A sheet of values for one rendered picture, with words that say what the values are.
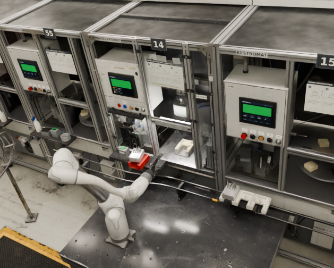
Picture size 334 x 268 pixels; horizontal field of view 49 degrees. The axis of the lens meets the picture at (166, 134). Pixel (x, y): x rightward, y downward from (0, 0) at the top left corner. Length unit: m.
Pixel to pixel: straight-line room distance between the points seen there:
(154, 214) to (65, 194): 1.72
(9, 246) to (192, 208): 2.10
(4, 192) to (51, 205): 0.73
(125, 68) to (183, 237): 1.38
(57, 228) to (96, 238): 1.23
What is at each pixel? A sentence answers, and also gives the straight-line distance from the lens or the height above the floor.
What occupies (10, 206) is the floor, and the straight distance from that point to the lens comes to 4.81.
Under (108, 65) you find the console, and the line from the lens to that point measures 3.00.
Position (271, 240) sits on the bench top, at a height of 0.68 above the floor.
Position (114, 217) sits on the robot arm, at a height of 0.95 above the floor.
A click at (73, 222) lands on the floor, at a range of 4.28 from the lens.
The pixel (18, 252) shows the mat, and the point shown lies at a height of 0.01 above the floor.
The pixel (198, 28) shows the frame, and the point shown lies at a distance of 2.82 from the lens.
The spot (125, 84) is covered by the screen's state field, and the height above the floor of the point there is 1.65.
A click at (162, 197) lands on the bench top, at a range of 3.27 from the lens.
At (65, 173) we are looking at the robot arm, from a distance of 2.58.
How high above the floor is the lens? 3.01
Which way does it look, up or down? 36 degrees down
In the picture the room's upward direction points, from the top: 9 degrees counter-clockwise
